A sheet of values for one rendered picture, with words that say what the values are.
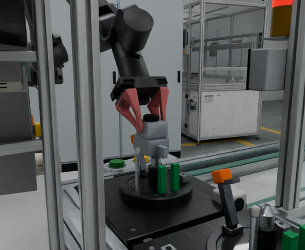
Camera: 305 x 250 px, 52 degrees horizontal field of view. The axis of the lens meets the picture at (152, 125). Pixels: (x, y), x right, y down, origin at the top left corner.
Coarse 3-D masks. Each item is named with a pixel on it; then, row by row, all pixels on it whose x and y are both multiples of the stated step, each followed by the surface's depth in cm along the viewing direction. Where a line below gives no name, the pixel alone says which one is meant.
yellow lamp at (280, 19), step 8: (272, 8) 53; (280, 8) 52; (288, 8) 51; (272, 16) 53; (280, 16) 52; (288, 16) 51; (272, 24) 53; (280, 24) 52; (288, 24) 51; (272, 32) 54; (280, 32) 52; (288, 32) 52
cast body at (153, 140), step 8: (144, 120) 58; (152, 120) 57; (160, 120) 59; (144, 128) 56; (152, 128) 56; (160, 128) 57; (136, 136) 59; (144, 136) 57; (152, 136) 56; (160, 136) 57; (136, 144) 60; (144, 144) 57; (152, 144) 56; (160, 144) 57; (168, 144) 58; (144, 152) 57; (152, 152) 56; (160, 152) 56; (168, 152) 58
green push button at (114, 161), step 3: (114, 159) 81; (117, 159) 81; (120, 159) 81; (111, 162) 78; (114, 162) 78; (117, 162) 78; (120, 162) 78; (123, 162) 79; (111, 165) 78; (114, 165) 77; (117, 165) 77; (120, 165) 78; (123, 165) 79
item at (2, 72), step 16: (0, 0) 31; (16, 0) 32; (0, 16) 34; (16, 16) 34; (0, 32) 37; (16, 32) 37; (0, 48) 40; (16, 48) 41; (0, 64) 44; (16, 64) 45; (0, 80) 50; (16, 80) 51
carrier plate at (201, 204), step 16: (192, 176) 69; (112, 192) 61; (192, 192) 61; (208, 192) 61; (112, 208) 54; (128, 208) 54; (176, 208) 54; (192, 208) 54; (208, 208) 54; (112, 224) 49; (128, 224) 49; (144, 224) 49; (160, 224) 49; (176, 224) 49; (192, 224) 50; (128, 240) 44
